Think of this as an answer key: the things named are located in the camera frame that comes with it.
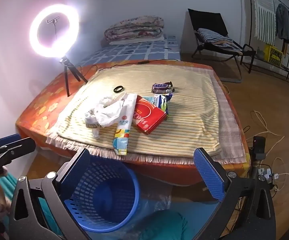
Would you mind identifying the orange floral bed sheet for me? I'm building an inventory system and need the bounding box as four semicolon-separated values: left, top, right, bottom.
16;60;250;187

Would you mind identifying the white ring light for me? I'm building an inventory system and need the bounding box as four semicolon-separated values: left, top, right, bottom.
29;3;80;57

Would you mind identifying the white plastic bag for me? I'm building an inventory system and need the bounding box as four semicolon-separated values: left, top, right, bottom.
84;92;128;139

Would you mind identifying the blue plastic basket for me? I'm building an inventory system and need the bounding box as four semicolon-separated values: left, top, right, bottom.
64;165;141;232

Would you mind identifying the black tripod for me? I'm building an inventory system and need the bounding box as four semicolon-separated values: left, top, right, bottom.
59;56;88;97

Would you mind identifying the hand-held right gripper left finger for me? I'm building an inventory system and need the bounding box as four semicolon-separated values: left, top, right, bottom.
8;148;92;240

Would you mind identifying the clear plastic sheet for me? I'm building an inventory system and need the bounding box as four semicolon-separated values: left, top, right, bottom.
124;185;172;215

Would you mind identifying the black device on stand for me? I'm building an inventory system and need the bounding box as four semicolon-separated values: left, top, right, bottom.
252;136;266;160

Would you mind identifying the black folding chair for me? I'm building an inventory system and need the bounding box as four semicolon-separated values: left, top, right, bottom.
188;8;256;83

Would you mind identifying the folded floral quilt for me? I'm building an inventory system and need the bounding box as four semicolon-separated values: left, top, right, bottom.
104;16;165;43

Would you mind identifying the grey hanging jacket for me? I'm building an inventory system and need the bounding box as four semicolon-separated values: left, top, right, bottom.
275;4;289;48

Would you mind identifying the striped chair cushion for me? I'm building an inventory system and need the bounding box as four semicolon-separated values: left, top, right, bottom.
197;28;242;55

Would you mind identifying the blue checkered mattress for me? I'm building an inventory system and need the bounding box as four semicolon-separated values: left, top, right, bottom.
78;36;181;67

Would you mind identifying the plaid fringed cloth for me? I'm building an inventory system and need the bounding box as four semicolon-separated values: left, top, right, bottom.
46;67;247;165

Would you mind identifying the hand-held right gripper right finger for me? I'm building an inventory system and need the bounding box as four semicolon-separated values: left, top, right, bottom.
194;147;276;240

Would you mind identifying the blue green snack packet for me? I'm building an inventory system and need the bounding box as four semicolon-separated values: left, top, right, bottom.
153;92;174;119

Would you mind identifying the white floor cable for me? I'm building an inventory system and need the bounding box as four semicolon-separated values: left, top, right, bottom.
250;110;285;155

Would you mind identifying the white tissue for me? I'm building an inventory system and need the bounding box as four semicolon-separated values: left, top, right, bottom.
101;96;116;107

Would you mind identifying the person's left hand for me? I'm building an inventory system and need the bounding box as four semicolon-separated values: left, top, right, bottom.
0;167;10;215

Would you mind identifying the yellow plastic crate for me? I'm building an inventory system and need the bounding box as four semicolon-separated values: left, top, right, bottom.
263;44;284;67

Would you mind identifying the white charger cable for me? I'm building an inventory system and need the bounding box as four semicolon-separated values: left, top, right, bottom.
272;157;289;193

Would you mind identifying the teal pants leg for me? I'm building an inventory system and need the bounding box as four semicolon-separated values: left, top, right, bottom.
138;210;189;240

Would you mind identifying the red cardboard box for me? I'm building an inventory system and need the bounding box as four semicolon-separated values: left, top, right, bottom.
133;95;167;135

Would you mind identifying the long white colourful packet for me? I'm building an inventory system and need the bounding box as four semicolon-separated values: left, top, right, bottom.
113;94;138;156

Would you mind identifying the power strip with plugs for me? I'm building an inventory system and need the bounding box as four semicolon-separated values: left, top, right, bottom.
258;166;279;188

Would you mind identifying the black metal rack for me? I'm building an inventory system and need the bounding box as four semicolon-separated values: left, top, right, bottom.
240;0;289;88

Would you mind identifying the brown chocolate bar wrapper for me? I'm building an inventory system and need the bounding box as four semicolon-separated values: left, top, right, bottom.
152;81;176;93

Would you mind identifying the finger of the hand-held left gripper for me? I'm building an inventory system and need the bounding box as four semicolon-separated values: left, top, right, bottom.
0;133;23;147
0;137;36;167

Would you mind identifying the teal ribbed knit clothing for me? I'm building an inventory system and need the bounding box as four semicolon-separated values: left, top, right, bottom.
0;175;60;240

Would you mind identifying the striped hanging towel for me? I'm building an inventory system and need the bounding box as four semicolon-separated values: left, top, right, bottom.
250;0;276;44

